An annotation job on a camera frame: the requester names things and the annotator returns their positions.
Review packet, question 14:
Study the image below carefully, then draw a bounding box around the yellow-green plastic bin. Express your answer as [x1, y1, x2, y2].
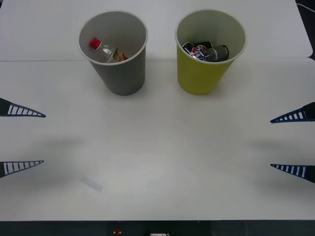
[174, 9, 248, 96]

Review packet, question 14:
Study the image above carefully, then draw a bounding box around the black can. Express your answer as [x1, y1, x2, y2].
[192, 41, 214, 50]

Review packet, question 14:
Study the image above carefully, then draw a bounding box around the grey plastic bin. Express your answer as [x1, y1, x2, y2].
[78, 10, 149, 96]

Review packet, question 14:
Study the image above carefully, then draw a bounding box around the dark grey can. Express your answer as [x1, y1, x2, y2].
[205, 44, 230, 62]

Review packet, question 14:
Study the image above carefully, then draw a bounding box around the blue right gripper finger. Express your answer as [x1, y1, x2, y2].
[270, 163, 315, 184]
[270, 102, 315, 123]

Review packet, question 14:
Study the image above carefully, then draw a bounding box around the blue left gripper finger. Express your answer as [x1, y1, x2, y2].
[0, 160, 45, 179]
[0, 97, 47, 118]

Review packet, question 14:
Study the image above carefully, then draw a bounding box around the clear bottle with red cap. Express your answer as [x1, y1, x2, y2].
[89, 37, 129, 63]

